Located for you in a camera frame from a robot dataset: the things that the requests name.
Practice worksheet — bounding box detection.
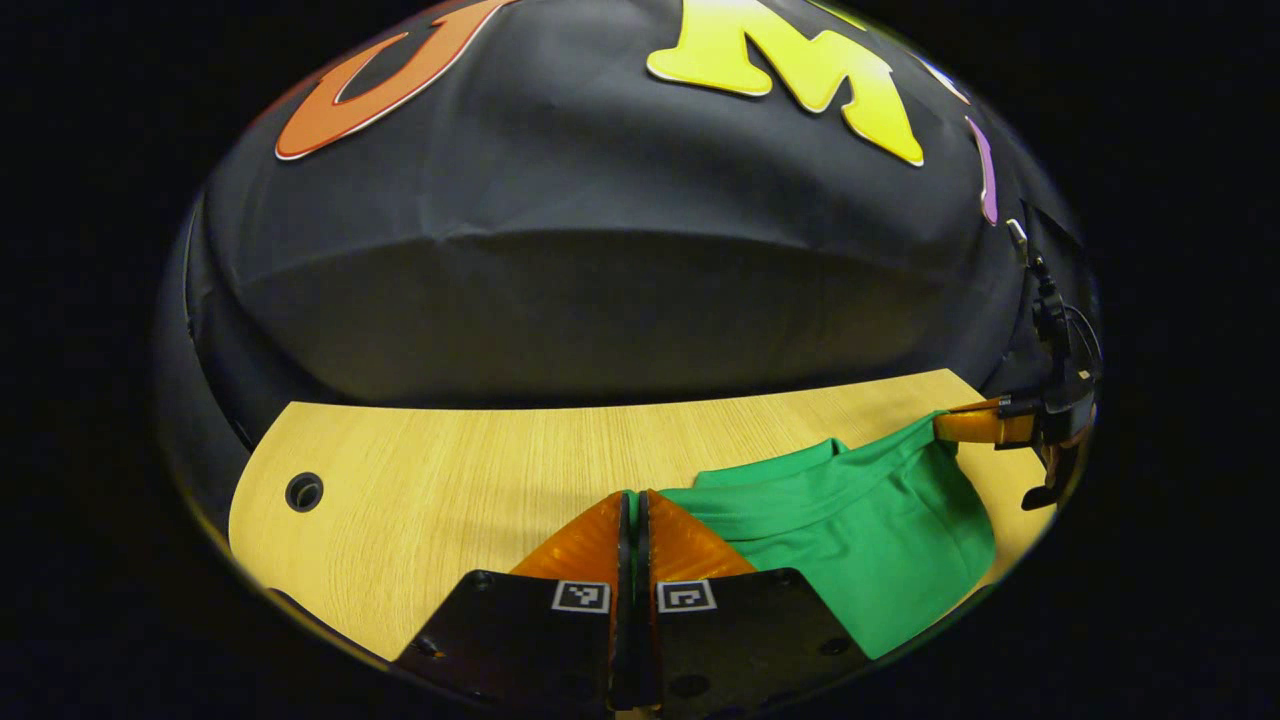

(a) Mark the green T-shirt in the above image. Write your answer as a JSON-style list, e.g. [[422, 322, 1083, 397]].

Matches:
[[625, 410, 998, 661]]

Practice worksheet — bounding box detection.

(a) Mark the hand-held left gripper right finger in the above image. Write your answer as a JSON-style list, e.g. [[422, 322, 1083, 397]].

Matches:
[[638, 488, 873, 713]]

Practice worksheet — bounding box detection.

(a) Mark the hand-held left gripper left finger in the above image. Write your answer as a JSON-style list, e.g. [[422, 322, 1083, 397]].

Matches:
[[393, 489, 635, 713]]

